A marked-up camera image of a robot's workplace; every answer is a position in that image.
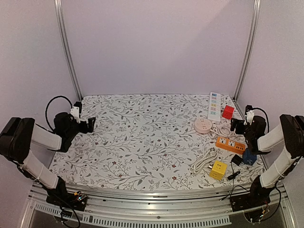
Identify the red cube socket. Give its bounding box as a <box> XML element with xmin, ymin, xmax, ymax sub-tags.
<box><xmin>222</xmin><ymin>105</ymin><xmax>235</xmax><ymax>120</ymax></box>

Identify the white multicolour power strip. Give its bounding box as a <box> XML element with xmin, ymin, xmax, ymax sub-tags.
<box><xmin>208</xmin><ymin>92</ymin><xmax>221</xmax><ymax>123</ymax></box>

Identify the pink round power socket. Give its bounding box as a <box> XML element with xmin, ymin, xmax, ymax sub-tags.
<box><xmin>194</xmin><ymin>117</ymin><xmax>212</xmax><ymax>134</ymax></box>

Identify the yellow cube socket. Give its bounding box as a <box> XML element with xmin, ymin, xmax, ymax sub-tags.
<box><xmin>209</xmin><ymin>161</ymin><xmax>227</xmax><ymax>181</ymax></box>

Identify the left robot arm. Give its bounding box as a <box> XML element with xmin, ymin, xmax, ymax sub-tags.
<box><xmin>0</xmin><ymin>112</ymin><xmax>96</xmax><ymax>206</ymax></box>

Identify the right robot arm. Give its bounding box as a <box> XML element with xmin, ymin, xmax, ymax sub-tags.
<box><xmin>230</xmin><ymin>114</ymin><xmax>304</xmax><ymax>207</ymax></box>

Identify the orange USB power strip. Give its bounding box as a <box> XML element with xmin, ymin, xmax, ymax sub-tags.
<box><xmin>216</xmin><ymin>136</ymin><xmax>246</xmax><ymax>154</ymax></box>

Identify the blue cube socket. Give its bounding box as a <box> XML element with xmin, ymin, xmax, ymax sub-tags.
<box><xmin>242</xmin><ymin>148</ymin><xmax>257</xmax><ymax>166</ymax></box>

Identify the black power adapter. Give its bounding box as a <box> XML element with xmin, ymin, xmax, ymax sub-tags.
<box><xmin>231</xmin><ymin>154</ymin><xmax>243</xmax><ymax>166</ymax></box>

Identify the floral table cloth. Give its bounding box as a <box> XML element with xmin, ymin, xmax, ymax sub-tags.
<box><xmin>50</xmin><ymin>94</ymin><xmax>265</xmax><ymax>191</ymax></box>

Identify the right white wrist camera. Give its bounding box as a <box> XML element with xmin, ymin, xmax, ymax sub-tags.
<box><xmin>245</xmin><ymin>105</ymin><xmax>255</xmax><ymax>125</ymax></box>

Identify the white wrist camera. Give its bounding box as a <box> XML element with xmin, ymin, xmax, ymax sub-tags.
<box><xmin>245</xmin><ymin>105</ymin><xmax>255</xmax><ymax>125</ymax></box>
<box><xmin>70</xmin><ymin>101</ymin><xmax>82</xmax><ymax>123</ymax></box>

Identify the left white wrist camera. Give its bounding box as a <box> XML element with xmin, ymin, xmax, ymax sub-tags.
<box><xmin>70</xmin><ymin>101</ymin><xmax>82</xmax><ymax>123</ymax></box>

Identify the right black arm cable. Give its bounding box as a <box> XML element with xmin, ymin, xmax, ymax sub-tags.
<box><xmin>251</xmin><ymin>107</ymin><xmax>270</xmax><ymax>133</ymax></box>

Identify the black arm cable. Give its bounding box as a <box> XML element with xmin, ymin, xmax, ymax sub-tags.
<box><xmin>45</xmin><ymin>95</ymin><xmax>73</xmax><ymax>131</ymax></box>
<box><xmin>251</xmin><ymin>107</ymin><xmax>270</xmax><ymax>133</ymax></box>

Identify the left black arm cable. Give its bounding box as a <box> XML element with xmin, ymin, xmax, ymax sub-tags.
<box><xmin>45</xmin><ymin>95</ymin><xmax>73</xmax><ymax>131</ymax></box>

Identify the white coiled cable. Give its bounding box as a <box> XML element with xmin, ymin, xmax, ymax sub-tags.
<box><xmin>191</xmin><ymin>146</ymin><xmax>220</xmax><ymax>173</ymax></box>

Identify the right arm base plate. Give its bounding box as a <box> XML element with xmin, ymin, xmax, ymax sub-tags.
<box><xmin>229</xmin><ymin>193</ymin><xmax>270</xmax><ymax>212</ymax></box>

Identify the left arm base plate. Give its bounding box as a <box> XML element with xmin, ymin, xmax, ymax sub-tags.
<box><xmin>46</xmin><ymin>191</ymin><xmax>88</xmax><ymax>211</ymax></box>

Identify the right aluminium frame post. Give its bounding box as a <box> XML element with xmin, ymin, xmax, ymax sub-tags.
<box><xmin>233</xmin><ymin>0</ymin><xmax>261</xmax><ymax>103</ymax></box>

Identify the aluminium frame post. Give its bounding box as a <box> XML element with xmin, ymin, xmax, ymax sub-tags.
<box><xmin>54</xmin><ymin>0</ymin><xmax>83</xmax><ymax>100</ymax></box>
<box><xmin>233</xmin><ymin>0</ymin><xmax>261</xmax><ymax>103</ymax></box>

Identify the left aluminium frame post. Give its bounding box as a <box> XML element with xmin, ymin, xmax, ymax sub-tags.
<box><xmin>54</xmin><ymin>0</ymin><xmax>83</xmax><ymax>100</ymax></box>

